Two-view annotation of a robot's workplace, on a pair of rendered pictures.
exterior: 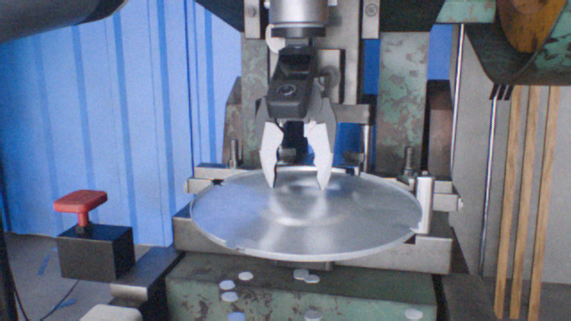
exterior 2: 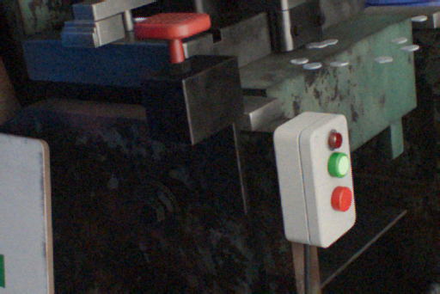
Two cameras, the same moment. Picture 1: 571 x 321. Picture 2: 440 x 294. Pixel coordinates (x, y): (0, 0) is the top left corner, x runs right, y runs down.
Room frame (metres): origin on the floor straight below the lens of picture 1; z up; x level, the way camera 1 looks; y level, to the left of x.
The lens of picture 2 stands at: (0.23, 1.06, 0.91)
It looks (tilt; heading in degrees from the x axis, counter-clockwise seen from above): 19 degrees down; 298
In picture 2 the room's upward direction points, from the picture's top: 8 degrees counter-clockwise
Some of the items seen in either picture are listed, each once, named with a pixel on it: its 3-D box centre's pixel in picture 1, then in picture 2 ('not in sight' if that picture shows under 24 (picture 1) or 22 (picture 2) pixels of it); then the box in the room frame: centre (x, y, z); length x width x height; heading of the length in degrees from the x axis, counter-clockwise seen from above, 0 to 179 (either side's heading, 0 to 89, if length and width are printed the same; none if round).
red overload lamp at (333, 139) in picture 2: not in sight; (334, 140); (0.53, 0.25, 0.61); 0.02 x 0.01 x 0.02; 78
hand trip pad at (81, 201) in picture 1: (83, 218); (175, 53); (0.67, 0.31, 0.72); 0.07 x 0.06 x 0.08; 168
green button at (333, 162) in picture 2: not in sight; (338, 164); (0.53, 0.25, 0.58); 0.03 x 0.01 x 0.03; 78
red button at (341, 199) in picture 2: not in sight; (341, 199); (0.53, 0.25, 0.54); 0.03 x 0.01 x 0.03; 78
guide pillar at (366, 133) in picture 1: (366, 139); not in sight; (0.87, -0.15, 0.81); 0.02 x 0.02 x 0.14; 78
